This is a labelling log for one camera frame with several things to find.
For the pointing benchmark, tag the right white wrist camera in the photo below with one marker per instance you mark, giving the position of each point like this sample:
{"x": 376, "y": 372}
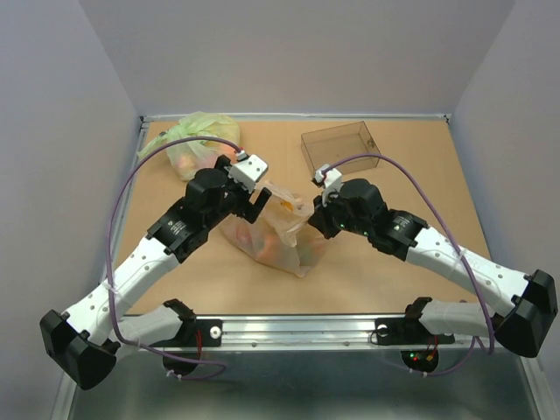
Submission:
{"x": 329, "y": 179}

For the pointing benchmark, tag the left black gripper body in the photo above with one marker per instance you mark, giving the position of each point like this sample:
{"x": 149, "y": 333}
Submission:
{"x": 234, "y": 193}

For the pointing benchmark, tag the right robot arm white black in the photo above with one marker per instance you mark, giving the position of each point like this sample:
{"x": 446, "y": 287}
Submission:
{"x": 516, "y": 309}

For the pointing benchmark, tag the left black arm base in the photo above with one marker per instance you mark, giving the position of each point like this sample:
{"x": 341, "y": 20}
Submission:
{"x": 195, "y": 336}

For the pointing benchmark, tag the green plastic bag with fruit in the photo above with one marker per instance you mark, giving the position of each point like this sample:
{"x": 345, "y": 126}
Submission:
{"x": 187, "y": 158}

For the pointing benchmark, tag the clear plastic box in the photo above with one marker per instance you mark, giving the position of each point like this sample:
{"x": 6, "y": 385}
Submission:
{"x": 328, "y": 146}

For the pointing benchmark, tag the orange translucent plastic bag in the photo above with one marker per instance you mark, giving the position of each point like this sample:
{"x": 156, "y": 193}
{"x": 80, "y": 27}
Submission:
{"x": 281, "y": 237}

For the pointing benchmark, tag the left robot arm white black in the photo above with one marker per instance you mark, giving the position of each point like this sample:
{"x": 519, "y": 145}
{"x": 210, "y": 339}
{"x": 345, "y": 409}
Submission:
{"x": 87, "y": 338}

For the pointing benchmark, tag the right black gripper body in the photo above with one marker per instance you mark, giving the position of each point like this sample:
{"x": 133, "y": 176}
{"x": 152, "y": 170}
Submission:
{"x": 345, "y": 220}

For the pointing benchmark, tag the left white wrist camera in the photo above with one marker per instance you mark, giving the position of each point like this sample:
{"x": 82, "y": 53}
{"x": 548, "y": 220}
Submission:
{"x": 248, "y": 170}

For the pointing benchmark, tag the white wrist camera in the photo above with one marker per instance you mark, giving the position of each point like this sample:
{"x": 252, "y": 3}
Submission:
{"x": 329, "y": 179}
{"x": 248, "y": 170}

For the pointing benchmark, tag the aluminium front rail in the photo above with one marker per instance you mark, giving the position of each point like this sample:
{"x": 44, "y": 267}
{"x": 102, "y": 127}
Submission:
{"x": 269, "y": 333}

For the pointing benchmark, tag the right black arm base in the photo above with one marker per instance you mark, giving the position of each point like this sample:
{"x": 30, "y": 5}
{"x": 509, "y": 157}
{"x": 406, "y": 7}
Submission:
{"x": 420, "y": 348}

